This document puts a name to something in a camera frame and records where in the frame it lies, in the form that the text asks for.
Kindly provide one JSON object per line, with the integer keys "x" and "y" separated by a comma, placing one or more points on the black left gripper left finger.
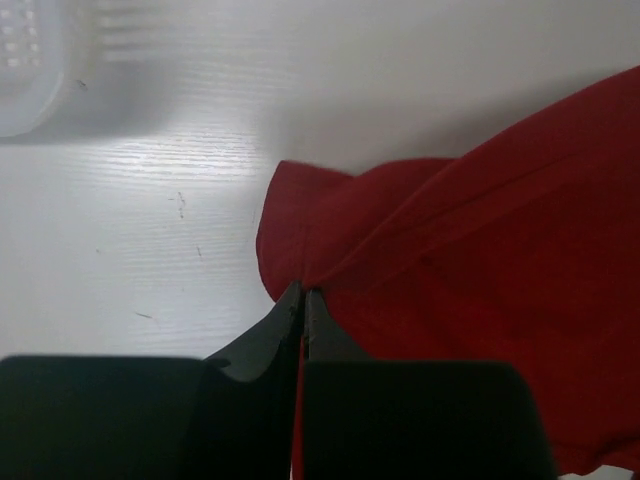
{"x": 227, "y": 416}

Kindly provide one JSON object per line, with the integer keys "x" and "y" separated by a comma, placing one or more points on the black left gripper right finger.
{"x": 377, "y": 419}

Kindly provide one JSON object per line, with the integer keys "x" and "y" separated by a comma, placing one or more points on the red t-shirt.
{"x": 524, "y": 250}

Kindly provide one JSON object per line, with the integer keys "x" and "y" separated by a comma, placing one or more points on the white plastic laundry basket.
{"x": 48, "y": 48}

